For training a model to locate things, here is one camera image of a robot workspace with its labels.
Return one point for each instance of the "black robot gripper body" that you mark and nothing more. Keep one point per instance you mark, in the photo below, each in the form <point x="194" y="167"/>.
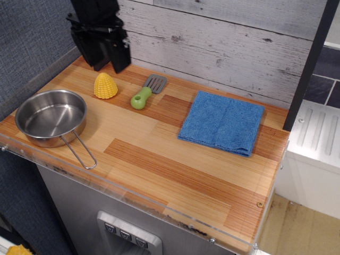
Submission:
<point x="98" y="16"/>

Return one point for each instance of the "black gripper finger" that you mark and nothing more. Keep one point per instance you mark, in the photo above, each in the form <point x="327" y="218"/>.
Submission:
<point x="119" y="53"/>
<point x="90" y="49"/>

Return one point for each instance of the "yellow toy corn cob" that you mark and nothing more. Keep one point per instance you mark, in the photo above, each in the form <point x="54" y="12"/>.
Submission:
<point x="104" y="86"/>

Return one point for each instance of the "blue folded cloth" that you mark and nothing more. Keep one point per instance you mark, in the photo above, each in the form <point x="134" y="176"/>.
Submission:
<point x="223" y="123"/>

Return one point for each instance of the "clear acrylic table edge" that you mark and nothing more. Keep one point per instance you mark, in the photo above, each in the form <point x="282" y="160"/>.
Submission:
<point x="213" y="194"/>

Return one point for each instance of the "silver dispenser button panel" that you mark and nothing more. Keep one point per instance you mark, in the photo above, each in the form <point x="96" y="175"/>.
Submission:
<point x="121" y="237"/>

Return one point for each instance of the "yellow toy on floor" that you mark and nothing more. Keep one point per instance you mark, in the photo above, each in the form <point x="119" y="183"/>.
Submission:
<point x="18" y="250"/>

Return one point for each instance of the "white toy sink unit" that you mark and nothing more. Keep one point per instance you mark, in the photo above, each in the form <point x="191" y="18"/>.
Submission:
<point x="309" y="173"/>

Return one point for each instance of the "green handled grey toy spatula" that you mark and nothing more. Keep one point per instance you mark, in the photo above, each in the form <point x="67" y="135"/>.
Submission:
<point x="154" y="84"/>

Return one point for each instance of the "dark right frame post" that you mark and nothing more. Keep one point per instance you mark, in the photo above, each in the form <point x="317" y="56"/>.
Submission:
<point x="315" y="51"/>

